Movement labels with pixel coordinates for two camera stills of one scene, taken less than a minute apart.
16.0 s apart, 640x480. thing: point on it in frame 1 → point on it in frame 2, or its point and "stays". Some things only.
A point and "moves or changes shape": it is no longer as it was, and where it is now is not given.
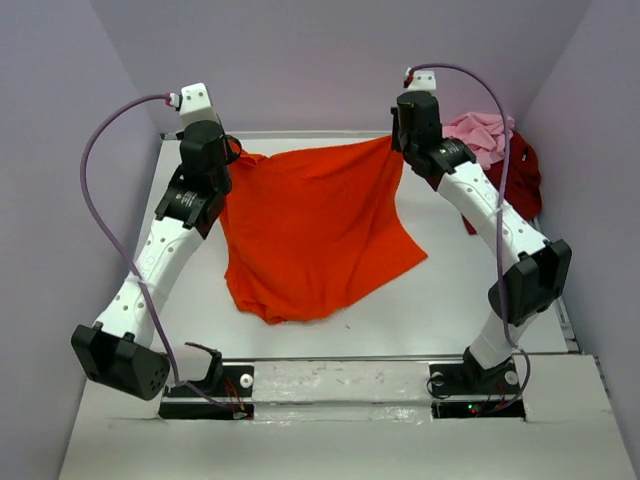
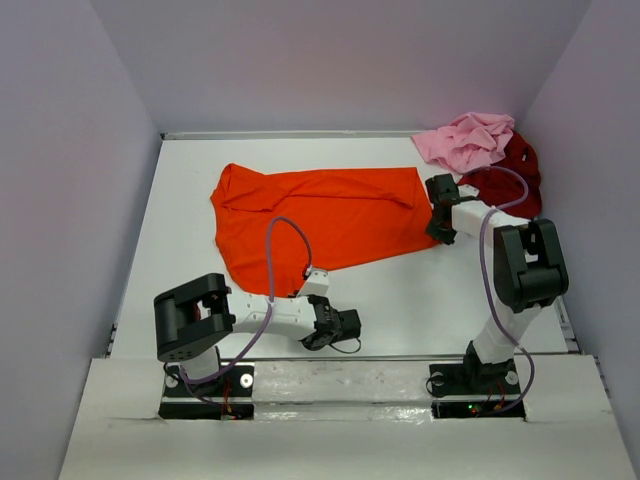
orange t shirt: x=307 y=229 moves or changes shape
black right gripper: x=396 y=139 → x=445 y=237
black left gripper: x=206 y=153 → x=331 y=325
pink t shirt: x=484 y=134 stays
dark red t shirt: x=520 y=182 stays
